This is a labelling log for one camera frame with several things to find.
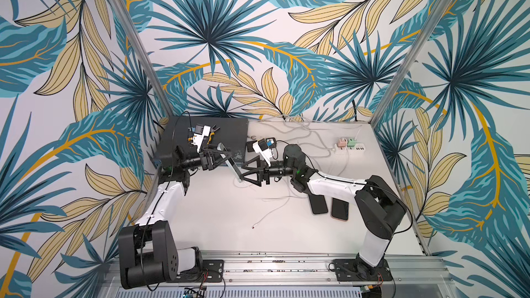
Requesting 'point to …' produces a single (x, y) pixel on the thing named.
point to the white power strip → (357, 150)
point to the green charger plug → (351, 143)
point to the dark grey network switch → (233, 134)
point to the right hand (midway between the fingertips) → (229, 190)
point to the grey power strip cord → (310, 133)
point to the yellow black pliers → (212, 131)
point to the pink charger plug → (341, 143)
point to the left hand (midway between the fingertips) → (229, 155)
